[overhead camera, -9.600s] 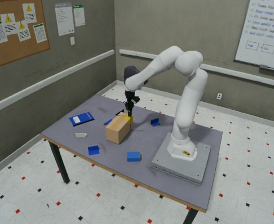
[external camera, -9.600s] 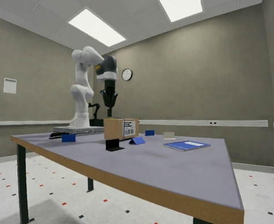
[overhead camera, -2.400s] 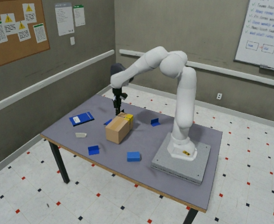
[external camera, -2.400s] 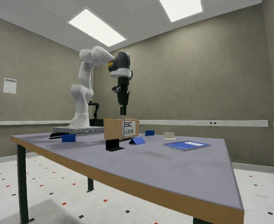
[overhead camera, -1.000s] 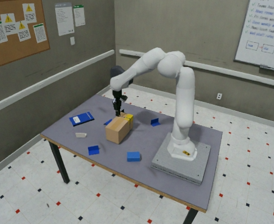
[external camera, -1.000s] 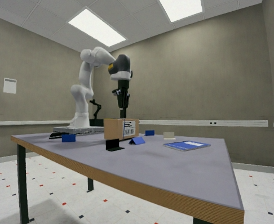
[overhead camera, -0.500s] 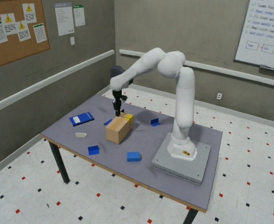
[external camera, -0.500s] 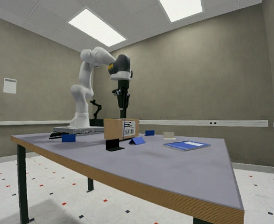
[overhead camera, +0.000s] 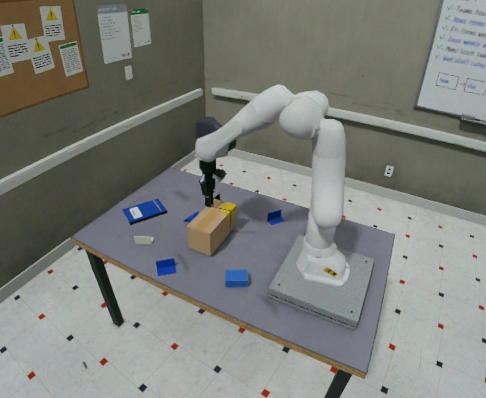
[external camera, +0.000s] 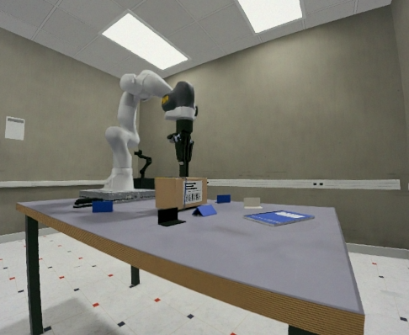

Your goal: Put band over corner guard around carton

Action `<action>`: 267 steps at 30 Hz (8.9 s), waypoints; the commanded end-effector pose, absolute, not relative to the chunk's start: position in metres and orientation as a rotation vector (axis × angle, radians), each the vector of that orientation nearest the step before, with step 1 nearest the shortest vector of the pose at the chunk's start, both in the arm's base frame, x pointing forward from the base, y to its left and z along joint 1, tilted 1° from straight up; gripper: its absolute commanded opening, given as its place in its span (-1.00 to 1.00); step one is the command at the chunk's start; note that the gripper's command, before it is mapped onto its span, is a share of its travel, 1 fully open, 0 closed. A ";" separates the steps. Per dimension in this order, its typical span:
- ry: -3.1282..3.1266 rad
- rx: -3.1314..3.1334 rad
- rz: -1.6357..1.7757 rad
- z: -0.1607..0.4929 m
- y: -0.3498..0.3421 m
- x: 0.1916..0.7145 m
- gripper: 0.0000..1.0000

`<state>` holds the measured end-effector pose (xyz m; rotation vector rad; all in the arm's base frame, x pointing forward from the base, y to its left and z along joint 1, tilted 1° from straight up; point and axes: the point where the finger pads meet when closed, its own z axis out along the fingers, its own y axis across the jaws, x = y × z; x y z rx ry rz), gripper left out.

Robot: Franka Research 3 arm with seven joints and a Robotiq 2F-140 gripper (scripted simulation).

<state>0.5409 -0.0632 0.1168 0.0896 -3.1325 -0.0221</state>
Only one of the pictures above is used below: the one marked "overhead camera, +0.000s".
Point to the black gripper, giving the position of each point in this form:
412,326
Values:
207,182

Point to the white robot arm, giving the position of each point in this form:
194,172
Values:
318,260

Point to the tan cardboard box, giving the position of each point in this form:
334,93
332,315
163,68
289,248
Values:
209,228

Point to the blue notebook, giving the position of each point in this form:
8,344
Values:
144,211

